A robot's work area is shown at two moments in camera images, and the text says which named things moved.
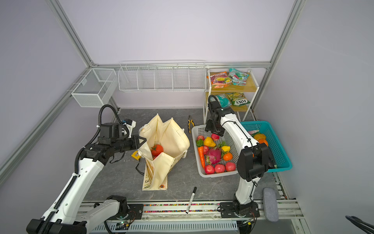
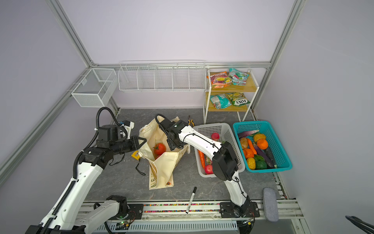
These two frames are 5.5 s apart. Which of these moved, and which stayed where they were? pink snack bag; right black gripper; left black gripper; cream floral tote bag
Moved: right black gripper
Stayed: cream floral tote bag; left black gripper; pink snack bag
